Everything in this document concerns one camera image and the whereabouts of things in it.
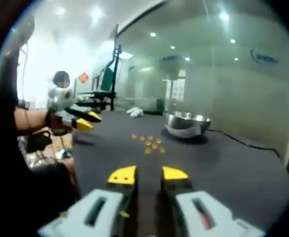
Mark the group of yellow QQ candies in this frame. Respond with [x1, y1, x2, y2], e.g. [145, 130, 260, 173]
[131, 133, 167, 156]

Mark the stainless steel bowl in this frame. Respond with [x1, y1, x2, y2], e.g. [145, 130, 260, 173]
[162, 111, 213, 139]

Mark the person's left hand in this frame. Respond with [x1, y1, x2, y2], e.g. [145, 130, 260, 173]
[44, 112, 73, 136]

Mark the green board on black stand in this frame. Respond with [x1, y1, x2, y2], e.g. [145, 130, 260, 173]
[76, 24, 122, 111]

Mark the white bundled cloth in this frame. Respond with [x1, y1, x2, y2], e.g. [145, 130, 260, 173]
[126, 107, 145, 118]

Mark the person's dark clothing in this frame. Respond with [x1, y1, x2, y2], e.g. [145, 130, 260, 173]
[0, 46, 79, 237]

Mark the dark box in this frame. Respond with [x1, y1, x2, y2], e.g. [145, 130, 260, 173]
[156, 98, 165, 114]

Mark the red wall sign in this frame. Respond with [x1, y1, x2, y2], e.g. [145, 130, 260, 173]
[78, 72, 90, 85]

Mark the black cable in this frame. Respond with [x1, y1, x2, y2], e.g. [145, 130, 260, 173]
[207, 127, 281, 158]

